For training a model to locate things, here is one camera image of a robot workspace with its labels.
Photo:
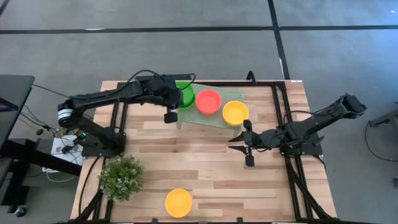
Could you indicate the white label strip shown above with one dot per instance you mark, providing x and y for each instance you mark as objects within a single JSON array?
[{"x": 296, "y": 81}]

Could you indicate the black arched bracket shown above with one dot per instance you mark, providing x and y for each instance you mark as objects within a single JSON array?
[{"x": 250, "y": 72}]

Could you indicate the black table-level camera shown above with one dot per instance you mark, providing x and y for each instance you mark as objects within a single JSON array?
[{"x": 239, "y": 220}]

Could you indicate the black caster wheel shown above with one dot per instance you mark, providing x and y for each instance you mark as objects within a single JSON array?
[{"x": 20, "y": 212}]

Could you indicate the small black bracket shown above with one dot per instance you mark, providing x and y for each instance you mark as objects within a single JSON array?
[{"x": 154, "y": 221}]

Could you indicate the black flat bar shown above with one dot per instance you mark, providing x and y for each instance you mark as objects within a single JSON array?
[{"x": 183, "y": 76}]

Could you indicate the black desk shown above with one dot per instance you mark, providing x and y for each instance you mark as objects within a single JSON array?
[{"x": 15, "y": 90}]

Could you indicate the grey floor stand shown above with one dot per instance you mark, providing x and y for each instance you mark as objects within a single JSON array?
[{"x": 385, "y": 118}]

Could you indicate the green perforated shelf stand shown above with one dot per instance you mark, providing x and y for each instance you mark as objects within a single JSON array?
[{"x": 202, "y": 119}]

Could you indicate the black aluminium table frame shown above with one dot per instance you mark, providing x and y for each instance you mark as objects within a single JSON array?
[{"x": 264, "y": 84}]

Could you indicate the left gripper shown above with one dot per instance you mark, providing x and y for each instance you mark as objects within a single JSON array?
[{"x": 161, "y": 90}]

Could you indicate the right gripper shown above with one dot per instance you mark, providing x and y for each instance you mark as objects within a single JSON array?
[{"x": 262, "y": 140}]

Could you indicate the white power box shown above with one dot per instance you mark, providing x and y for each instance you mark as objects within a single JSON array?
[{"x": 70, "y": 157}]

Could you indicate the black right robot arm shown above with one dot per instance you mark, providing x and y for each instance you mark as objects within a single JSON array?
[{"x": 326, "y": 113}]

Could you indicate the potted artificial green plant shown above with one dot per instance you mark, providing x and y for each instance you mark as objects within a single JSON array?
[{"x": 121, "y": 177}]

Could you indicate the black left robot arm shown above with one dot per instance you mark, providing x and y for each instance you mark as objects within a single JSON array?
[{"x": 102, "y": 95}]

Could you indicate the black plug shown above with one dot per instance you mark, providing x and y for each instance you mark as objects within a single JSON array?
[{"x": 39, "y": 132}]

